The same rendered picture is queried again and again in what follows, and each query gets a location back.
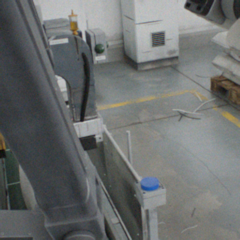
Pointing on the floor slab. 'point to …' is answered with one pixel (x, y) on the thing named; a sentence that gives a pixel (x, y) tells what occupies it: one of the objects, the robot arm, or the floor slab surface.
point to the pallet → (217, 84)
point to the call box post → (151, 223)
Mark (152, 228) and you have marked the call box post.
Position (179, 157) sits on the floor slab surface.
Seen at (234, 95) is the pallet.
